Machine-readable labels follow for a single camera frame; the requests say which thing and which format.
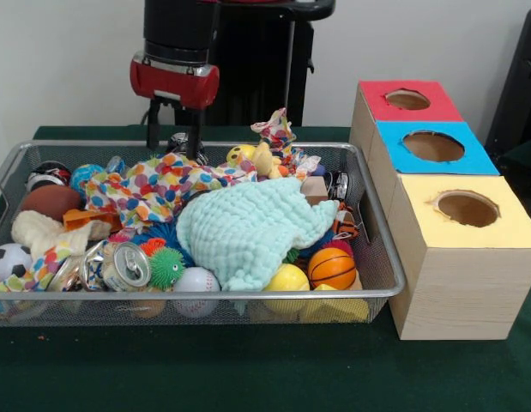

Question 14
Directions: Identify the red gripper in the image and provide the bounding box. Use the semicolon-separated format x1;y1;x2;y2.
130;54;220;159

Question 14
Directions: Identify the colourful polka dot cloth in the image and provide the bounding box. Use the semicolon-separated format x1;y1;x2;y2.
84;152;257;227

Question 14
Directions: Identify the mint green cloth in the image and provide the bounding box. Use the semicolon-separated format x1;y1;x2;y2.
175;176;339;292

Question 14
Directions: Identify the silver mesh bin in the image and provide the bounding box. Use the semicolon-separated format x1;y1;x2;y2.
0;140;407;328

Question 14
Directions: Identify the wooden box with three holes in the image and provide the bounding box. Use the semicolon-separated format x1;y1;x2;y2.
349;80;531;342

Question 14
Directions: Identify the yellow smiley ball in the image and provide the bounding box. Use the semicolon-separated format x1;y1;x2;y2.
226;144;257;167

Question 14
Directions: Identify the globe print ball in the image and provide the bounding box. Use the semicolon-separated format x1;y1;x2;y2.
69;163;106;194

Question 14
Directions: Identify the orange toy brick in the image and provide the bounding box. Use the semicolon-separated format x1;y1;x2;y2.
62;208;123;233

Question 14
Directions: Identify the brown football toy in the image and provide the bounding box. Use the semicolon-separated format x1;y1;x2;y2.
20;184;82;222

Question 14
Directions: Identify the crushed silver can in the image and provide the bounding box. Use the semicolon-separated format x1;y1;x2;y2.
80;240;153;293

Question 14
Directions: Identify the orange basketball toy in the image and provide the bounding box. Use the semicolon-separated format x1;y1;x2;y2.
307;247;358;290

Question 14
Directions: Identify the small soccer ball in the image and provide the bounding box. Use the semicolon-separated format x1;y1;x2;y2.
0;243;33;284

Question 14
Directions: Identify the dark green tablecloth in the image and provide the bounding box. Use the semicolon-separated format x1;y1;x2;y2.
0;124;531;412
498;136;531;175

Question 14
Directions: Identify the black chair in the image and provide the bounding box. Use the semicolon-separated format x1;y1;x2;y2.
483;7;531;197

